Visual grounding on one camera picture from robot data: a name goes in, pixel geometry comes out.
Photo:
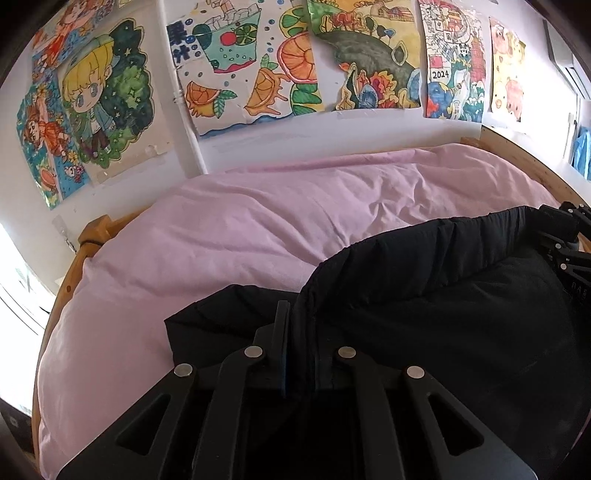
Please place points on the pink duvet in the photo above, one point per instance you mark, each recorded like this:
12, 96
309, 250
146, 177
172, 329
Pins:
231, 230

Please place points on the group of colourful wall drawings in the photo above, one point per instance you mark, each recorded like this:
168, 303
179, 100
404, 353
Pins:
369, 55

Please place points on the white air conditioner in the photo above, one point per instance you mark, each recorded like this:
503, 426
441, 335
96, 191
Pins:
565, 60

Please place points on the bright window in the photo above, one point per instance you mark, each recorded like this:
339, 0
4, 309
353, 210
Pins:
18, 295

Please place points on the wooden bed frame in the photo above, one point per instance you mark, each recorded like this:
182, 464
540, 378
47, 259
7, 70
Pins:
90, 230

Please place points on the white wall plate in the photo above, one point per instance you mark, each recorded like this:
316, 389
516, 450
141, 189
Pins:
63, 230

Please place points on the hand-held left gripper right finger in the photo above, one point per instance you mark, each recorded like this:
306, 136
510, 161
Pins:
344, 369

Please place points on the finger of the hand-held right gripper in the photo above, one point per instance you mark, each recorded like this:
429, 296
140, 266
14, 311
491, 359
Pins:
558, 218
570, 259

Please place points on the black padded jacket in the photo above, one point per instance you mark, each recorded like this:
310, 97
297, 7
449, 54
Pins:
438, 300

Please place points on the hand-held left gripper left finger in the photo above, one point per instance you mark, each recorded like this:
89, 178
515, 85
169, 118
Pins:
281, 332

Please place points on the white wall conduit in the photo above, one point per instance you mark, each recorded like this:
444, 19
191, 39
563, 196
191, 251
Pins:
182, 92

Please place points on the blue cloth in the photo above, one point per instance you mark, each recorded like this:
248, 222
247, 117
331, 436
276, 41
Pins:
582, 152

